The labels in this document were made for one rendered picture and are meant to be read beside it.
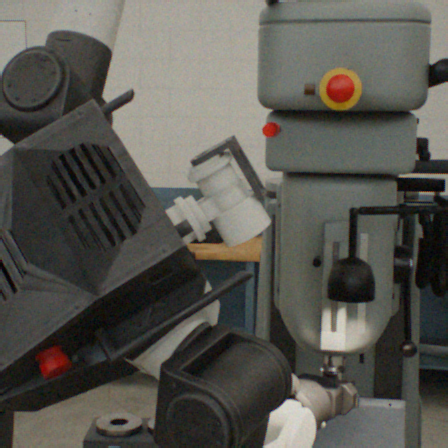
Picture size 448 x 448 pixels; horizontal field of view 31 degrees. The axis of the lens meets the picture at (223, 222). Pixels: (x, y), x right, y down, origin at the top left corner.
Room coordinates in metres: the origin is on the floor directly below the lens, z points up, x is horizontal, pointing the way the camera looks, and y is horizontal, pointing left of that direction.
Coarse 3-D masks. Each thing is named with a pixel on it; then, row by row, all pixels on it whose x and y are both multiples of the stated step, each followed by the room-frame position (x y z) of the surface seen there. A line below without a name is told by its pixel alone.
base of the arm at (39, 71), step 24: (48, 48) 1.02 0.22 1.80; (24, 72) 1.01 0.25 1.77; (48, 72) 1.00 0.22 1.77; (72, 72) 1.01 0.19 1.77; (0, 96) 1.01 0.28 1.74; (24, 96) 0.99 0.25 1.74; (48, 96) 0.99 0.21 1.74; (0, 120) 1.00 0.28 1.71; (24, 120) 0.99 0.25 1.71; (48, 120) 0.98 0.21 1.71
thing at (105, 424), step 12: (96, 420) 1.50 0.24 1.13; (108, 420) 1.50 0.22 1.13; (120, 420) 1.51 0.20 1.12; (132, 420) 1.50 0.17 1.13; (144, 420) 1.53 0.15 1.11; (96, 432) 1.47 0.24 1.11; (108, 432) 1.45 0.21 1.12; (120, 432) 1.45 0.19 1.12; (132, 432) 1.46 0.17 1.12; (144, 432) 1.47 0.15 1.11; (84, 444) 1.43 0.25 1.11; (96, 444) 1.43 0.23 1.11; (108, 444) 1.43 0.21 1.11; (120, 444) 1.43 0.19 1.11; (132, 444) 1.43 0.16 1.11; (144, 444) 1.43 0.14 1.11
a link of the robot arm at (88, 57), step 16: (64, 32) 1.07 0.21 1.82; (64, 48) 1.07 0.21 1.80; (80, 48) 1.07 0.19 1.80; (96, 48) 1.08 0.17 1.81; (80, 64) 1.06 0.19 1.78; (96, 64) 1.07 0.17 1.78; (80, 80) 1.04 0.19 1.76; (96, 80) 1.07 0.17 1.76; (80, 96) 1.03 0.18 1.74; (96, 96) 1.08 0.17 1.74
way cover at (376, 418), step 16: (368, 400) 1.75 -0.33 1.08; (384, 400) 1.75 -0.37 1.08; (400, 400) 1.75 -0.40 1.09; (336, 416) 1.75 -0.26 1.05; (352, 416) 1.74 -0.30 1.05; (368, 416) 1.74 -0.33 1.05; (384, 416) 1.73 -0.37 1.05; (400, 416) 1.73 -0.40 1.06; (320, 432) 1.74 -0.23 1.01; (336, 432) 1.73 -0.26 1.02; (352, 432) 1.73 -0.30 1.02; (368, 432) 1.72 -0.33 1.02; (384, 432) 1.72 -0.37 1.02; (400, 432) 1.71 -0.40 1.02
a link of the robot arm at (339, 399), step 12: (300, 384) 1.28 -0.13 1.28; (312, 384) 1.29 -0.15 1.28; (324, 384) 1.35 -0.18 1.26; (336, 384) 1.34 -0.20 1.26; (348, 384) 1.35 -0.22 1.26; (324, 396) 1.28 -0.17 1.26; (336, 396) 1.31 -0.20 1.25; (348, 396) 1.33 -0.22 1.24; (324, 408) 1.27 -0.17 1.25; (336, 408) 1.31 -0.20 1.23; (348, 408) 1.33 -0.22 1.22; (324, 420) 1.27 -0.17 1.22
